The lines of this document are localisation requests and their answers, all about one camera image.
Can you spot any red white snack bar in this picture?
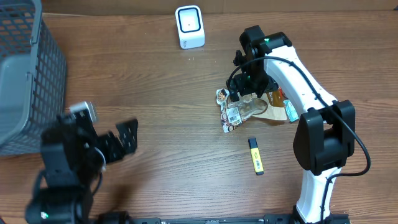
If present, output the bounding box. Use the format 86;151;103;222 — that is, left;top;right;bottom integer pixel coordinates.
278;87;285;99

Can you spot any brown white snack pouch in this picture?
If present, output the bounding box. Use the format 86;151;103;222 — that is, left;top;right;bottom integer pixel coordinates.
216;88;287;133

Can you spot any teal white tissue pack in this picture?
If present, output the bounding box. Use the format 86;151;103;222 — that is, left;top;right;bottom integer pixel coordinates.
283;100;299;123

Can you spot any yellow glue stick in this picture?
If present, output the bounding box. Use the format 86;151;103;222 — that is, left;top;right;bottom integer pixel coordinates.
248;138;264;175

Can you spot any grey plastic mesh basket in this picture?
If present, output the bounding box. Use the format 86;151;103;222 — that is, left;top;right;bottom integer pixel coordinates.
1;0;67;156

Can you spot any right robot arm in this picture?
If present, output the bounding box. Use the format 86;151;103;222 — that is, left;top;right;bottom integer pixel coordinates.
216;26;355;223

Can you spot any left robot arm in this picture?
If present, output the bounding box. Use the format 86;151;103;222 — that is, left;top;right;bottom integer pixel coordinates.
25;110;139;223

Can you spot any white barcode scanner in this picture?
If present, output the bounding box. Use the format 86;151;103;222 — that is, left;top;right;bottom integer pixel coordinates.
175;5;205;50

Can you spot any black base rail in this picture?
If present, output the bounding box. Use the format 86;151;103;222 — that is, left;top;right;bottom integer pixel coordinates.
99;214;352;224

